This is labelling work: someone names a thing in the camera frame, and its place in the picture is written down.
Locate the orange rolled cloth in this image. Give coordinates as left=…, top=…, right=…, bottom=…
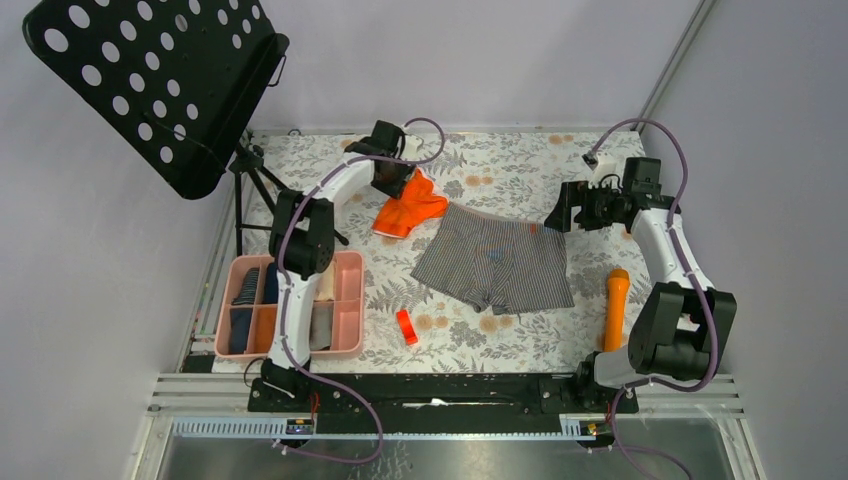
left=253, top=306, right=277, bottom=354

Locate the pink divided storage tray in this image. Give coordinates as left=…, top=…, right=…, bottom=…
left=214, top=251, right=365, bottom=361

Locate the striped dark rolled cloth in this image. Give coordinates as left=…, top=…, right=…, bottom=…
left=231, top=267, right=260, bottom=306

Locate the grey rolled cloth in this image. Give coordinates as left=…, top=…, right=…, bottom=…
left=309, top=303, right=334, bottom=351

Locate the grey striped underwear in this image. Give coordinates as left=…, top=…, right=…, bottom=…
left=411, top=204, right=575, bottom=315

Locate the cream rolled cloth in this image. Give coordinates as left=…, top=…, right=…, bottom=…
left=314, top=259, right=337, bottom=302

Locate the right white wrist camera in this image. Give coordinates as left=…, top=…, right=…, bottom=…
left=582, top=152, right=619, bottom=187

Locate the purple cable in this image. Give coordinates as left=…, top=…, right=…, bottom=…
left=271, top=117, right=446, bottom=466
left=582, top=117, right=721, bottom=480

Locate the orange underwear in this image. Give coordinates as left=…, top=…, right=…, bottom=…
left=372, top=169, right=449, bottom=239

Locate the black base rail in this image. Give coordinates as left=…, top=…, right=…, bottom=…
left=247, top=373, right=639, bottom=435

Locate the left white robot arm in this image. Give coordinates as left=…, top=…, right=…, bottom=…
left=260, top=121, right=415, bottom=411

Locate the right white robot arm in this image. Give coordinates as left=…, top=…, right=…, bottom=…
left=544, top=157, right=737, bottom=412

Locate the blue rolled cloth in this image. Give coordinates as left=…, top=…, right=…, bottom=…
left=228, top=308, right=252, bottom=355

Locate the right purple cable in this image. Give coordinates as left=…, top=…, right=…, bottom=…
left=582, top=117, right=721, bottom=480

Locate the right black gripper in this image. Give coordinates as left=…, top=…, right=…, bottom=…
left=543, top=180, right=623, bottom=233

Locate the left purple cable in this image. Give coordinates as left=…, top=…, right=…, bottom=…
left=271, top=117, right=446, bottom=466

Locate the navy rolled cloth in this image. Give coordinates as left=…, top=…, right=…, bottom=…
left=261, top=262, right=279, bottom=305

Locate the black perforated music stand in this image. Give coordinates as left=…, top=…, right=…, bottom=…
left=21, top=0, right=350, bottom=256

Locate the small red block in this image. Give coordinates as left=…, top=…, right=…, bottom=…
left=396, top=309, right=419, bottom=346

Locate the floral tablecloth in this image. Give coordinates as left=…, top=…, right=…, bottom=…
left=210, top=131, right=718, bottom=376

